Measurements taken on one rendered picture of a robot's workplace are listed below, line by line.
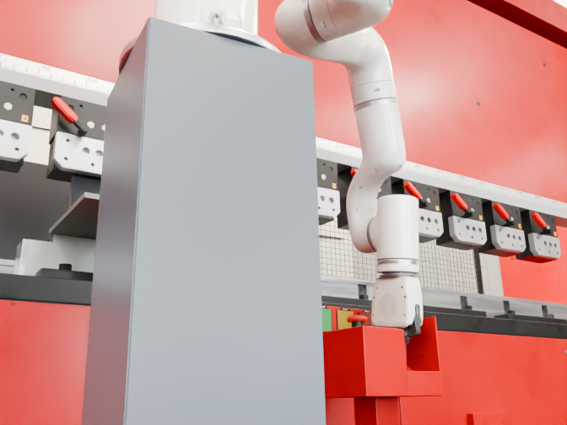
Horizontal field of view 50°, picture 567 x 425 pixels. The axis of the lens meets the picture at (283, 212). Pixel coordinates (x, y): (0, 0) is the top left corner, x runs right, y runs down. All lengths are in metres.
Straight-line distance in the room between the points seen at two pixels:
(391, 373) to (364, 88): 0.55
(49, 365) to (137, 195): 0.66
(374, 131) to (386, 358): 0.44
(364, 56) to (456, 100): 0.99
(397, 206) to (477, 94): 1.14
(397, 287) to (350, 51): 0.47
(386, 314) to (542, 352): 0.85
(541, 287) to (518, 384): 1.20
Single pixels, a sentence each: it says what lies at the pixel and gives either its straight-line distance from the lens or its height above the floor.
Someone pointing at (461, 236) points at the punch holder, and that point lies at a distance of 1.97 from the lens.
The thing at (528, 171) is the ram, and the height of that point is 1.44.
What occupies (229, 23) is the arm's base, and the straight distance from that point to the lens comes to 0.66.
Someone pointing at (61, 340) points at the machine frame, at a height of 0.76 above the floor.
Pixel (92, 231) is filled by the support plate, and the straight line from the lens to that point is 1.28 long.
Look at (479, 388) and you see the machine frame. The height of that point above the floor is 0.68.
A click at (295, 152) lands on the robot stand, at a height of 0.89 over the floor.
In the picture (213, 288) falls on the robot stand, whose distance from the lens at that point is 0.53.
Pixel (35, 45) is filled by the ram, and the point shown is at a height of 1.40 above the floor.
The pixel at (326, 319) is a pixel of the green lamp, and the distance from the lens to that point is 1.24.
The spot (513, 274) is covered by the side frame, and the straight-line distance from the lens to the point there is 3.12.
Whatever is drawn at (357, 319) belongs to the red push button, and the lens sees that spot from 1.16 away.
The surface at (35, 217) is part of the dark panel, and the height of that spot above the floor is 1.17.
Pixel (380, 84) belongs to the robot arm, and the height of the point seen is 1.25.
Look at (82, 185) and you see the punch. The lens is 1.38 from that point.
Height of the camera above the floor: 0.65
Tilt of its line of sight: 18 degrees up
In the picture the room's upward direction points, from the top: 1 degrees counter-clockwise
